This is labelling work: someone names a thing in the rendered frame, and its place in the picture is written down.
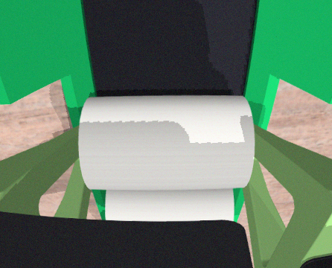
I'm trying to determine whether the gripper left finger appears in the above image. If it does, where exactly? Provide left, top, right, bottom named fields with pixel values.
left=0, top=125, right=91, bottom=219

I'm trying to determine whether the white cylinder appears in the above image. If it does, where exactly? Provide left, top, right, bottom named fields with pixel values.
left=105, top=188, right=234, bottom=221
left=78, top=95, right=255, bottom=191

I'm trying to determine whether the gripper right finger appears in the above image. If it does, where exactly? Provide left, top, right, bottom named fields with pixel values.
left=242, top=124, right=332, bottom=268

